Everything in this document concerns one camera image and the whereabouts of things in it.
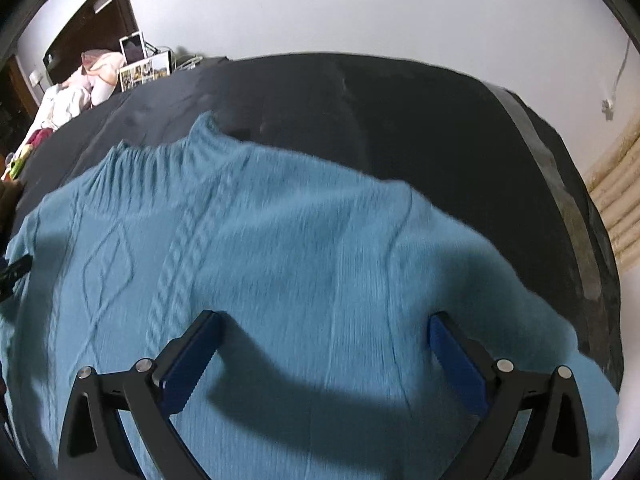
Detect brown fleece garment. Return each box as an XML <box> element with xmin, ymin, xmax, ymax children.
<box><xmin>0</xmin><ymin>180</ymin><xmax>23</xmax><ymax>211</ymax></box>

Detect beige curtain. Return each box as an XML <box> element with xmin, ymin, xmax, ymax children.
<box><xmin>582</xmin><ymin>105</ymin><xmax>640</xmax><ymax>281</ymax></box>

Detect white tablet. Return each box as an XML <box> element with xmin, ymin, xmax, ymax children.
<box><xmin>119</xmin><ymin>31</ymin><xmax>148</xmax><ymax>65</ymax></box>

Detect dark doorway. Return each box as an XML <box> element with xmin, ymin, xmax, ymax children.
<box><xmin>0</xmin><ymin>55</ymin><xmax>41</xmax><ymax>123</ymax></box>

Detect pink striped pillow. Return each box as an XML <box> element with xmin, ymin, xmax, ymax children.
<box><xmin>81</xmin><ymin>50</ymin><xmax>128</xmax><ymax>106</ymax></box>

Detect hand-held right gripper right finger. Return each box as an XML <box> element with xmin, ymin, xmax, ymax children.
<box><xmin>427</xmin><ymin>311</ymin><xmax>593</xmax><ymax>480</ymax></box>

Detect white crumpled cloth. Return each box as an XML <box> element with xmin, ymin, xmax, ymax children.
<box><xmin>35</xmin><ymin>71</ymin><xmax>93</xmax><ymax>128</ymax></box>

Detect green and white toy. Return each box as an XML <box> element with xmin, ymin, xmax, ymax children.
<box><xmin>5</xmin><ymin>145</ymin><xmax>36</xmax><ymax>181</ymax></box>

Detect blue knitted sweater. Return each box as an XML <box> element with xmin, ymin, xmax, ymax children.
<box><xmin>0</xmin><ymin>112</ymin><xmax>621</xmax><ymax>480</ymax></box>

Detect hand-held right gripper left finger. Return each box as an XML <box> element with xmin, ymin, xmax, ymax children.
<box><xmin>57</xmin><ymin>310</ymin><xmax>226</xmax><ymax>480</ymax></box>

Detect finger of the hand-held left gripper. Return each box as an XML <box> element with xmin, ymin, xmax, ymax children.
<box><xmin>0</xmin><ymin>255</ymin><xmax>33</xmax><ymax>301</ymax></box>

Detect white cables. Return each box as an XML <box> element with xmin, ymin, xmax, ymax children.
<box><xmin>172</xmin><ymin>52</ymin><xmax>206</xmax><ymax>71</ymax></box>

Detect photo collage frame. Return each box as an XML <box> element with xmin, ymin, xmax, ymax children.
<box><xmin>118</xmin><ymin>52</ymin><xmax>173</xmax><ymax>92</ymax></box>

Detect wall socket with cable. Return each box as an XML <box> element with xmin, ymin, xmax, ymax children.
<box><xmin>600</xmin><ymin>35</ymin><xmax>632</xmax><ymax>122</ymax></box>

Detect dark wooden headboard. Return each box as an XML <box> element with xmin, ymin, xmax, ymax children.
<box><xmin>42</xmin><ymin>0</ymin><xmax>138</xmax><ymax>86</ymax></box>

